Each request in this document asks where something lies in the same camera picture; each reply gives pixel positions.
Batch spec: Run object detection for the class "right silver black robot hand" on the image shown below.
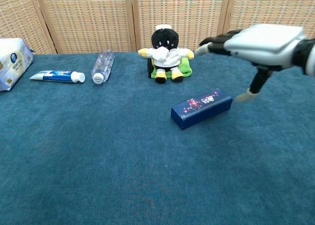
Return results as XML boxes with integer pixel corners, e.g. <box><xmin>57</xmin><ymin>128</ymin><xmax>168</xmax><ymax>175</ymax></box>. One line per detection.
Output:
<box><xmin>194</xmin><ymin>24</ymin><xmax>308</xmax><ymax>103</ymax></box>

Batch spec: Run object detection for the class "teal carpet table mat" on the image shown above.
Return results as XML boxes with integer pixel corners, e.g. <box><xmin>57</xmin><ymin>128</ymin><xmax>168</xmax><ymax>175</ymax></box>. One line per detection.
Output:
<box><xmin>0</xmin><ymin>47</ymin><xmax>315</xmax><ymax>225</ymax></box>

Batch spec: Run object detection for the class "clear plastic water bottle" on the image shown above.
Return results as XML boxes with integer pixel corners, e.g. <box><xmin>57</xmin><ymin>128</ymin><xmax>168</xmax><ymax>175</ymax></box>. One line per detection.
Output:
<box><xmin>91</xmin><ymin>50</ymin><xmax>116</xmax><ymax>85</ymax></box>

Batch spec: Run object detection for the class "black white plush penguin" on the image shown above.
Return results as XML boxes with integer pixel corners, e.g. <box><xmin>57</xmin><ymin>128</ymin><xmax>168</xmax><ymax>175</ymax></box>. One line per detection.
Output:
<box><xmin>137</xmin><ymin>25</ymin><xmax>194</xmax><ymax>84</ymax></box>

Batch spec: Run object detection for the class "blue and white box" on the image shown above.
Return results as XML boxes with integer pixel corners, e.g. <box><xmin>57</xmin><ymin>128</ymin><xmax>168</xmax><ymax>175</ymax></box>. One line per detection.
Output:
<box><xmin>171</xmin><ymin>88</ymin><xmax>233</xmax><ymax>131</ymax></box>

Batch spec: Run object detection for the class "woven bamboo screen panel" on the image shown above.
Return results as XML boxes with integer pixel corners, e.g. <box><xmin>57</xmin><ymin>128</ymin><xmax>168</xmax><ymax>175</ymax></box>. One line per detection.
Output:
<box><xmin>124</xmin><ymin>0</ymin><xmax>232</xmax><ymax>52</ymax></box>
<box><xmin>0</xmin><ymin>0</ymin><xmax>57</xmax><ymax>55</ymax></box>
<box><xmin>27</xmin><ymin>0</ymin><xmax>137</xmax><ymax>54</ymax></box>
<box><xmin>215</xmin><ymin>0</ymin><xmax>315</xmax><ymax>50</ymax></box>

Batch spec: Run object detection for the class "green plush cushion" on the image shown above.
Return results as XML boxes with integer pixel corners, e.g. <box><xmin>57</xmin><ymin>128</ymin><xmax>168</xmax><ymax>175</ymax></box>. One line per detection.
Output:
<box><xmin>150</xmin><ymin>57</ymin><xmax>193</xmax><ymax>79</ymax></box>

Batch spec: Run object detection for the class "white tissue pack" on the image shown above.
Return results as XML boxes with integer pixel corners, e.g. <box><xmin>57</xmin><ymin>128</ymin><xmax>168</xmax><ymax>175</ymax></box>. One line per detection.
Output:
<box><xmin>0</xmin><ymin>37</ymin><xmax>34</xmax><ymax>92</ymax></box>

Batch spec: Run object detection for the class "blue white toothpaste tube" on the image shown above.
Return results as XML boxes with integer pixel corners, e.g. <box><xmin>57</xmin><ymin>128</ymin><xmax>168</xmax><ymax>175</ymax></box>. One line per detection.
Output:
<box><xmin>29</xmin><ymin>70</ymin><xmax>86</xmax><ymax>84</ymax></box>

